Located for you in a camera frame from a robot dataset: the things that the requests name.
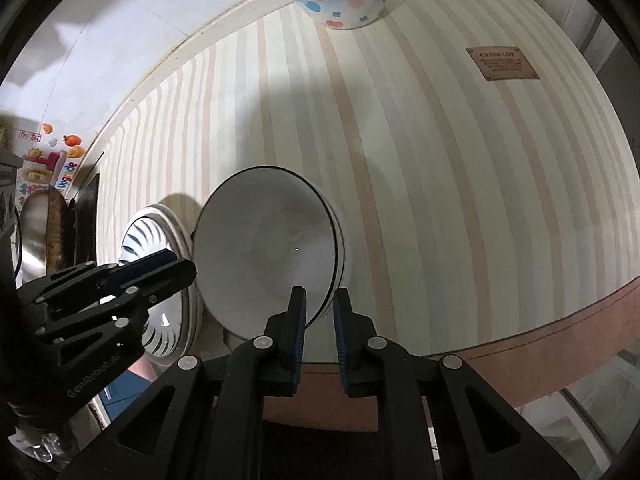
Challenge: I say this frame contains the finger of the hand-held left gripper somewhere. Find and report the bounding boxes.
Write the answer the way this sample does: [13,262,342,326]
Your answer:
[35,291,167,367]
[17,248,197,307]

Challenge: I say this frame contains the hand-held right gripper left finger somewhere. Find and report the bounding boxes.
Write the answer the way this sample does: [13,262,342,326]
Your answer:
[57,286,307,480]

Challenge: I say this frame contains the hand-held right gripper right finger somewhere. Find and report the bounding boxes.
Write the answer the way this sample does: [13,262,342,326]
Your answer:
[334,287,581,480]

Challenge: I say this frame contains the blue striped plate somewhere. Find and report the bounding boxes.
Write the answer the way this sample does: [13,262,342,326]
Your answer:
[120,204,193,358]

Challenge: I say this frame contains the white plate with grey flower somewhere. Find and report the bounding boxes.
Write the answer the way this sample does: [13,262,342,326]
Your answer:
[142,202,205,358]

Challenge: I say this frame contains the blue base cabinet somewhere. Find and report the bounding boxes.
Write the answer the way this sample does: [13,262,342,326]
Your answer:
[97,367,153,428]

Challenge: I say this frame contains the metal pan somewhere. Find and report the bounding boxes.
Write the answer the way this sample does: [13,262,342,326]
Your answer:
[17,192,53,281]

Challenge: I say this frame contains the striped tablecloth with cat print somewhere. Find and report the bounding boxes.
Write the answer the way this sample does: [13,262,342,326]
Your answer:
[87,0,640,411]

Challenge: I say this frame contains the glass sliding door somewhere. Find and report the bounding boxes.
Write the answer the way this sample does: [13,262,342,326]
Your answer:
[520,345,640,480]

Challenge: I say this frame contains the colourful wall stickers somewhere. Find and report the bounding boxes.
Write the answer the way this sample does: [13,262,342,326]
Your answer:
[17,122,88,196]

